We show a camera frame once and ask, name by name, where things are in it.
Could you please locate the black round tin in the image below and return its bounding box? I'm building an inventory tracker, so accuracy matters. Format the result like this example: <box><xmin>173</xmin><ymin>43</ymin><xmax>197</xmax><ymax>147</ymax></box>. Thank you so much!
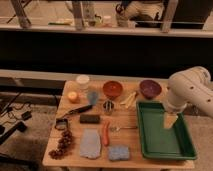
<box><xmin>55</xmin><ymin>118</ymin><xmax>69</xmax><ymax>131</ymax></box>

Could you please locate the wooden table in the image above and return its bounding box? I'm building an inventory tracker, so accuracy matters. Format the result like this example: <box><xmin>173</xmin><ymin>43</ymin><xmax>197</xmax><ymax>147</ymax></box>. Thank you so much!
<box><xmin>42</xmin><ymin>81</ymin><xmax>195</xmax><ymax>170</ymax></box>

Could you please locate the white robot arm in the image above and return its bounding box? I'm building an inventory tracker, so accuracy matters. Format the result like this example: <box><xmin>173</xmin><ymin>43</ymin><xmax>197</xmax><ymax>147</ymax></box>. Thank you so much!
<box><xmin>162</xmin><ymin>66</ymin><xmax>213</xmax><ymax>129</ymax></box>

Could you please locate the metal fork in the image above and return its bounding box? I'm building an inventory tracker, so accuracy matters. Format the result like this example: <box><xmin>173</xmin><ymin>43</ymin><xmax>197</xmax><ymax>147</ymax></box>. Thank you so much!
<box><xmin>109</xmin><ymin>126</ymin><xmax>138</xmax><ymax>132</ymax></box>

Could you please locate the purple bowl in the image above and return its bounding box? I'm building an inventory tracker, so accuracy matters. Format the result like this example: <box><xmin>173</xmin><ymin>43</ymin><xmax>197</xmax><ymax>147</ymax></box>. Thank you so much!
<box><xmin>139</xmin><ymin>80</ymin><xmax>162</xmax><ymax>99</ymax></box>

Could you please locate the blue plastic cup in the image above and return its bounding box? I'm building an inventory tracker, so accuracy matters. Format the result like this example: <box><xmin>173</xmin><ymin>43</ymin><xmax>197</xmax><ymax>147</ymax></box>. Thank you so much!
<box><xmin>87</xmin><ymin>91</ymin><xmax>99</xmax><ymax>105</ymax></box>

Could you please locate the yellow round fruit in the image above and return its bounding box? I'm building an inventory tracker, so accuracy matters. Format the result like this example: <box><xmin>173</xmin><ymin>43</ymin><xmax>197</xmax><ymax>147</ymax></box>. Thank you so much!
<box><xmin>67</xmin><ymin>91</ymin><xmax>79</xmax><ymax>103</ymax></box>

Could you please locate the cream wooden utensil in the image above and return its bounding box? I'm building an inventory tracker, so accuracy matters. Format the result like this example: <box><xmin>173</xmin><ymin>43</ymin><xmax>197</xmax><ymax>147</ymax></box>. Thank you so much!
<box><xmin>121</xmin><ymin>91</ymin><xmax>138</xmax><ymax>109</ymax></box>

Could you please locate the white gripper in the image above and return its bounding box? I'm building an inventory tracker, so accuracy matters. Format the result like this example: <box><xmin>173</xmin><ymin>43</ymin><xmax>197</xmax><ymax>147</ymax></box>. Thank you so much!
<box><xmin>164</xmin><ymin>103</ymin><xmax>186</xmax><ymax>129</ymax></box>

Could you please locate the bunch of dark grapes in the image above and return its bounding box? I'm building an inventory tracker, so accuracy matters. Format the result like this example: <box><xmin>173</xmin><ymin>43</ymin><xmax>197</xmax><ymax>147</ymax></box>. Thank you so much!
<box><xmin>49</xmin><ymin>130</ymin><xmax>73</xmax><ymax>159</ymax></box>

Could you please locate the white lidded container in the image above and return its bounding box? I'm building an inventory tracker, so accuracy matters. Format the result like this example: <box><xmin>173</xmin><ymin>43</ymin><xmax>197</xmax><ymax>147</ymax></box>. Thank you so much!
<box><xmin>76</xmin><ymin>75</ymin><xmax>90</xmax><ymax>91</ymax></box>

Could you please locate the green plastic tray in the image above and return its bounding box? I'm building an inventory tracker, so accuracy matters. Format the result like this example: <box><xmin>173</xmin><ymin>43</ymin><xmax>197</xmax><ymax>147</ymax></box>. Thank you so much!
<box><xmin>136</xmin><ymin>101</ymin><xmax>197</xmax><ymax>160</ymax></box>

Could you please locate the blue grey cloth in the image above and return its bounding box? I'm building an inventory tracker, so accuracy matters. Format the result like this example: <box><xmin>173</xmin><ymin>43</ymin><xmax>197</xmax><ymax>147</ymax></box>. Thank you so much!
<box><xmin>79</xmin><ymin>129</ymin><xmax>101</xmax><ymax>159</ymax></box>

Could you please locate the orange bowl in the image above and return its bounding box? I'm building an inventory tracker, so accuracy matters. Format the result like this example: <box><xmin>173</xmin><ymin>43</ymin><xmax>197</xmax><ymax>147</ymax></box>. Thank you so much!
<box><xmin>103</xmin><ymin>81</ymin><xmax>123</xmax><ymax>100</ymax></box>

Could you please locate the blue sponge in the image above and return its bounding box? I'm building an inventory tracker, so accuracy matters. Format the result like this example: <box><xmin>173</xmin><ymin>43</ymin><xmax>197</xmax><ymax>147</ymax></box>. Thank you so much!
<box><xmin>108</xmin><ymin>145</ymin><xmax>130</xmax><ymax>161</ymax></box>

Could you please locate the orange carrot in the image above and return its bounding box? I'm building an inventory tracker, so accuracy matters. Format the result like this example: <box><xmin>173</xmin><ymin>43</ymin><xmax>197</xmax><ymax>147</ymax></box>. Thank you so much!
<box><xmin>102</xmin><ymin>121</ymin><xmax>110</xmax><ymax>146</ymax></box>

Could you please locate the black handled knife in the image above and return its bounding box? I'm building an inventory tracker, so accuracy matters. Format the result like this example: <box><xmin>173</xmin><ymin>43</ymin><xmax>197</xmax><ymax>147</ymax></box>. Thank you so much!
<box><xmin>61</xmin><ymin>105</ymin><xmax>93</xmax><ymax>118</ymax></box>

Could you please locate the seated person in background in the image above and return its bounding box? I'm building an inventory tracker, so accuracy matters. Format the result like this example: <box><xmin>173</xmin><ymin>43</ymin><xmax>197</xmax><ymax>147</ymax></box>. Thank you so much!
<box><xmin>115</xmin><ymin>0</ymin><xmax>164</xmax><ymax>28</ymax></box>

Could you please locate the black rectangular block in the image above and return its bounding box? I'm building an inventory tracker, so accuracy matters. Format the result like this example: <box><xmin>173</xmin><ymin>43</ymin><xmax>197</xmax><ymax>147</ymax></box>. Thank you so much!
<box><xmin>80</xmin><ymin>115</ymin><xmax>100</xmax><ymax>124</ymax></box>

